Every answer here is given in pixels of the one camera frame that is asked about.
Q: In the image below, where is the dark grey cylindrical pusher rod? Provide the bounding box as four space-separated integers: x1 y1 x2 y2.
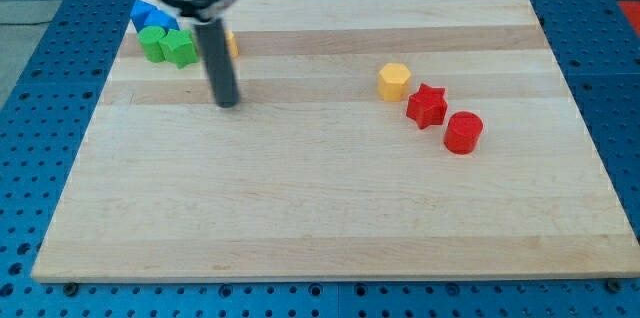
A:
195 18 240 108

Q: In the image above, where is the blue cube block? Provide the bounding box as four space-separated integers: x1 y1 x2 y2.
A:
143 10 180 32

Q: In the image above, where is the blue triangle block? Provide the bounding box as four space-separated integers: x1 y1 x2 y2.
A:
129 0 157 32

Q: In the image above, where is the yellow block behind rod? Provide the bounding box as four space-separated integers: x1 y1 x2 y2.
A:
225 31 239 58

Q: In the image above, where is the green star block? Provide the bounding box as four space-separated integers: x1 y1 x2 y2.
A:
159 29 199 69

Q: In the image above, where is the green cylinder block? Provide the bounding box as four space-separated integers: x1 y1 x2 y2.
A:
137 26 166 63

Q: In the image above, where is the yellow hexagon block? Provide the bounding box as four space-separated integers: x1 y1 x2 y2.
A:
377 63 412 102

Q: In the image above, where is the wooden board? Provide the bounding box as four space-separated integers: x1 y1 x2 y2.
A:
31 0 639 283

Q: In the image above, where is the red star block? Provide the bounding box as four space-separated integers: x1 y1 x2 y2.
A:
406 83 448 130

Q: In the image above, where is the red cylinder block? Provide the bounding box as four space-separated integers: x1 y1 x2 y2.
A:
443 111 484 155

